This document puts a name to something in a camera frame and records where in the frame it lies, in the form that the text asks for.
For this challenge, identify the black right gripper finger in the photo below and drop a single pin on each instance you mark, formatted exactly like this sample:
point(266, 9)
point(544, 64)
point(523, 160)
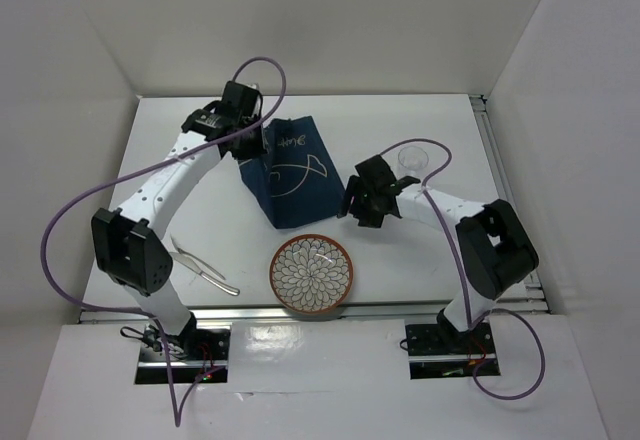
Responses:
point(350, 201)
point(365, 212)

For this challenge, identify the silver table knife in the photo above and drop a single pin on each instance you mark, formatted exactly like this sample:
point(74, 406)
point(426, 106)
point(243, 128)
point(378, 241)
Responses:
point(194, 267)

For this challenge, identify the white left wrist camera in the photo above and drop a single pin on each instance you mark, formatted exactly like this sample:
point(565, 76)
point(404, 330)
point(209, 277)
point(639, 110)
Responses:
point(256, 87)

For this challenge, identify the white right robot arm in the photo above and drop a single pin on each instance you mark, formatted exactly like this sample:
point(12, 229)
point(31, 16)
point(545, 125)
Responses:
point(491, 248)

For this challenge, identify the silver fork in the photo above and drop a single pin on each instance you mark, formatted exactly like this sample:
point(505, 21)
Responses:
point(196, 259)

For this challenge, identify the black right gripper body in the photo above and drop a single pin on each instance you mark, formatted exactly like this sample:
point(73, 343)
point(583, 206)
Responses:
point(370, 191)

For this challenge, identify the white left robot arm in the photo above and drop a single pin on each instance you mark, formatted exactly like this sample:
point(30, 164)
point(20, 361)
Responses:
point(128, 241)

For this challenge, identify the floral ceramic plate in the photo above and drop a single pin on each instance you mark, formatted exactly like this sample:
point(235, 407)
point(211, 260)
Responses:
point(311, 274)

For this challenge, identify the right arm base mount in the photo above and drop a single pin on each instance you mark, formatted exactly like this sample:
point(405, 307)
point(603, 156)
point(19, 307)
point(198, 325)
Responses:
point(430, 357)

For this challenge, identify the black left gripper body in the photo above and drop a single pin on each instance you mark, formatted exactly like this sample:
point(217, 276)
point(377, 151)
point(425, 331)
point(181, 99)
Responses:
point(250, 121)

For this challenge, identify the clear plastic cup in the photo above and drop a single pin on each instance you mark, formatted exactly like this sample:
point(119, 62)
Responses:
point(412, 161)

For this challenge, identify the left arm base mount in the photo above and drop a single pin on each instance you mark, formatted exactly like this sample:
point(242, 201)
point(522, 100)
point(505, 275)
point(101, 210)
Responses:
point(206, 356)

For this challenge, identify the aluminium right side rail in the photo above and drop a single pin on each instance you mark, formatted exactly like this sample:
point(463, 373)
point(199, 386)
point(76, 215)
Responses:
point(536, 300)

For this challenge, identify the blue fish placemat cloth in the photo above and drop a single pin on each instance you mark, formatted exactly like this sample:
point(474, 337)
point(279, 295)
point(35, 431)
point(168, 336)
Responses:
point(295, 182)

